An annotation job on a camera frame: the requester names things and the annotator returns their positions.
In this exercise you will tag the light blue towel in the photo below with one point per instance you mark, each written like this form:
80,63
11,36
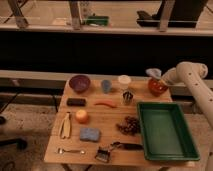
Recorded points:
154,73

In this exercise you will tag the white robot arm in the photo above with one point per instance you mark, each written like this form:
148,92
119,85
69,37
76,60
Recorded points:
192,75

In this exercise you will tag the purple bowl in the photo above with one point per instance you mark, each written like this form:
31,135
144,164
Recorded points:
79,83

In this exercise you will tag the red bowl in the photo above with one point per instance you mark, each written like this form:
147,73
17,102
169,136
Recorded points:
156,87

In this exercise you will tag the blue cup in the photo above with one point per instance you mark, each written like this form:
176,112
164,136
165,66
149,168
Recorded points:
106,86

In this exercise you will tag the white cup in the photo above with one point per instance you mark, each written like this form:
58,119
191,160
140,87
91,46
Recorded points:
124,81

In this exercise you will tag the black rectangular block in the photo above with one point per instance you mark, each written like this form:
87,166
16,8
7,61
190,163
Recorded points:
76,102

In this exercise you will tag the yellow apple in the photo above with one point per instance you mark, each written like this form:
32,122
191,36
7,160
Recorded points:
82,116

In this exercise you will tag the bunch of dark grapes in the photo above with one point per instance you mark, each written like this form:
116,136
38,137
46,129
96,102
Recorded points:
130,126

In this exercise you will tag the blue sponge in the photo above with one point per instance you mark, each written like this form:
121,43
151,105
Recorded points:
89,134

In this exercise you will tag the green box in background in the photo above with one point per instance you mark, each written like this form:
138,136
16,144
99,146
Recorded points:
97,20

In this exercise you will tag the green plastic tray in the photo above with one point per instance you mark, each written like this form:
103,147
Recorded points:
165,133

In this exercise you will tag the black handled metal brush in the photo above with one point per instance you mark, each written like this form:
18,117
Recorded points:
103,154

